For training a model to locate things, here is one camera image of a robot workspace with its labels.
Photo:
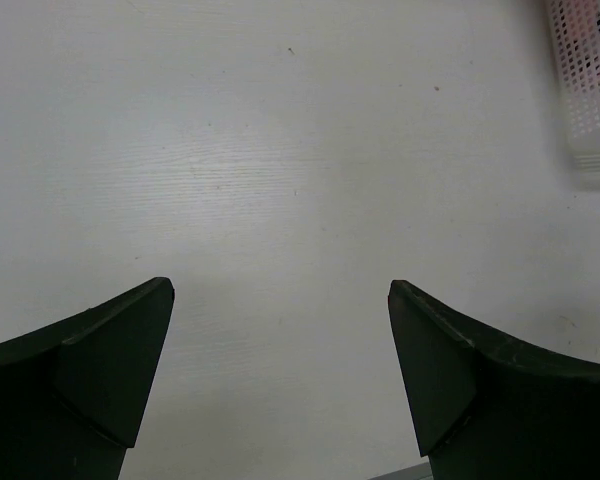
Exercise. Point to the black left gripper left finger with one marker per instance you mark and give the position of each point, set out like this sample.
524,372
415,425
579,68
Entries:
73,394

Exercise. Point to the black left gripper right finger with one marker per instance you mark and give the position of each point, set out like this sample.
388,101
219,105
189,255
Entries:
487,405

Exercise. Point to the pink shark print shorts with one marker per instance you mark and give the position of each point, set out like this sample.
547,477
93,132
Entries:
576,30

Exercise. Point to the white perforated plastic basket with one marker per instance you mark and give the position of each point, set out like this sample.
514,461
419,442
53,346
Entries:
581,119

